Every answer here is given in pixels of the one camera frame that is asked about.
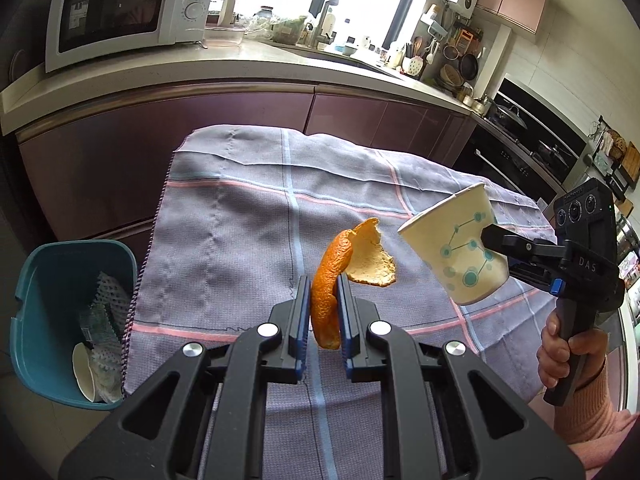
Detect black stove hood panel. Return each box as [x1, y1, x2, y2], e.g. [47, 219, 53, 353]
[495, 77, 588, 186]

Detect black frying pan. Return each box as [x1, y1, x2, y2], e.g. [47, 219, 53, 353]
[459, 52, 482, 81]

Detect black cooking pot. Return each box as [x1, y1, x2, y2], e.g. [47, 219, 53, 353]
[535, 142, 568, 166]

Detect lidded black wok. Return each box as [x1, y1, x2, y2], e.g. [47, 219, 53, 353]
[492, 105, 528, 128]

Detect crumpled plastic bag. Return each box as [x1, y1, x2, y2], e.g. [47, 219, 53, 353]
[244, 15, 276, 40]

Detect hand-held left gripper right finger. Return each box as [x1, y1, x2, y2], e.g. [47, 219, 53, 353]
[336, 275, 586, 480]

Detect stacked bowls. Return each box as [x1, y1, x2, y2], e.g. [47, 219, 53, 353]
[439, 64, 463, 90]

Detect beige kitchen counter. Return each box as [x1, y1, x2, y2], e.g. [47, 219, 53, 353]
[0, 40, 481, 136]

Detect dotted paper cup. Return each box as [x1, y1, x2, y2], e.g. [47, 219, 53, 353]
[397, 182, 511, 307]

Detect metal storage rack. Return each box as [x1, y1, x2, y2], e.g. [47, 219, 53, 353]
[585, 117, 640, 201]

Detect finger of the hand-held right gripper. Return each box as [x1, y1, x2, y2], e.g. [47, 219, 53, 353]
[480, 224, 568, 288]

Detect purple base cabinets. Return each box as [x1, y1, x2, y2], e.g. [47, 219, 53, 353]
[15, 87, 476, 261]

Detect glass food container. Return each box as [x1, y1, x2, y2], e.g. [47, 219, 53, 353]
[204, 26, 247, 47]

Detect white microwave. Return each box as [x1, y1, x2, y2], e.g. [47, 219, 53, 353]
[45, 0, 223, 73]

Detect teal trash bin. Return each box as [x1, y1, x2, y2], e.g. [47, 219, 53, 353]
[10, 241, 138, 411]

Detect glass french press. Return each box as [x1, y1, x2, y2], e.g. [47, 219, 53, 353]
[207, 0, 245, 28]

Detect steel faucet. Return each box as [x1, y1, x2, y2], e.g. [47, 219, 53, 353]
[312, 2, 337, 50]

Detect grey checked tablecloth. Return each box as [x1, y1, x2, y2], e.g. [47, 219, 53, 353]
[122, 125, 558, 480]

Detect kitchen sink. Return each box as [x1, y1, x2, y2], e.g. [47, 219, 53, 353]
[272, 42, 401, 78]

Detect orange peel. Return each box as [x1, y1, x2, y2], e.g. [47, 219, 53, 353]
[311, 217, 398, 351]

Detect person's right hand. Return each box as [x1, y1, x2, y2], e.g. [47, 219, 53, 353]
[536, 310, 608, 391]

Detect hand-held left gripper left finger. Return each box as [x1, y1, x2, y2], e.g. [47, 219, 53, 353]
[57, 275, 312, 480]

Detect person's right forearm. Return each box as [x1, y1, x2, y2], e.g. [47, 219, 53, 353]
[550, 355, 640, 448]

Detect black built-in oven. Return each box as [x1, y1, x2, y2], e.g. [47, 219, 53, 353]
[452, 125, 566, 206]

